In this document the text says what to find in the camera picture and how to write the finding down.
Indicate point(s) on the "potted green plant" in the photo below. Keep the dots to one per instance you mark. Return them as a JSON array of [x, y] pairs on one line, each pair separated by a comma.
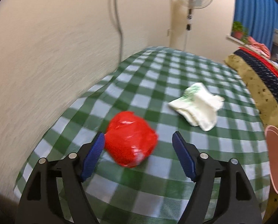
[[238, 30]]

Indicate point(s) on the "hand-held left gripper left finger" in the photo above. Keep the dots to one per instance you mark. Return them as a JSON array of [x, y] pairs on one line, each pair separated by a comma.
[[93, 156]]

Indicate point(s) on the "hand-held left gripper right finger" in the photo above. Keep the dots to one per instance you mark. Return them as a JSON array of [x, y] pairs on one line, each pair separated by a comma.
[[184, 156]]

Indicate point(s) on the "white windowsill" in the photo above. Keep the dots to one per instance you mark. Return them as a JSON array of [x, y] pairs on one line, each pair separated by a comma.
[[234, 39]]

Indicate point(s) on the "white socks with green print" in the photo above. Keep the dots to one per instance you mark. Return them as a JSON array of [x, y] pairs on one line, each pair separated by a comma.
[[197, 107]]

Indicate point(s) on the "green checked tablecloth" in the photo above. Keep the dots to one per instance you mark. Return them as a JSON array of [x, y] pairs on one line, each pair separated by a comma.
[[167, 74]]

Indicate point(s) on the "pink plastic plate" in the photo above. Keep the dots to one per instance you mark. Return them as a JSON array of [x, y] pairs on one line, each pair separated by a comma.
[[277, 158]]

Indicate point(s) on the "blue curtain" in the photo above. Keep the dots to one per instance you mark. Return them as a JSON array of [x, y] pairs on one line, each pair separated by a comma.
[[255, 9]]

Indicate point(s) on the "pink folded cloth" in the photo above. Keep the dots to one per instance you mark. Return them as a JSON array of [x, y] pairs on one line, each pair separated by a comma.
[[259, 46]]

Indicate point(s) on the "navy starred bed sheet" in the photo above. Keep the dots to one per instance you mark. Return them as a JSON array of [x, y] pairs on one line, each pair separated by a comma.
[[262, 72]]

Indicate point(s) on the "red blanket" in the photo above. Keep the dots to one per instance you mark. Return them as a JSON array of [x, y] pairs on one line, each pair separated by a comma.
[[269, 63]]

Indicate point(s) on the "red plastic bag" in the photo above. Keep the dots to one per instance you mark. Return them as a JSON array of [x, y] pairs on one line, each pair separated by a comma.
[[129, 137]]

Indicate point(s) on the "yellow starred bed sheet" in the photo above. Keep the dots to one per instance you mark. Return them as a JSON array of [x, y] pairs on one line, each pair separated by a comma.
[[258, 91]]

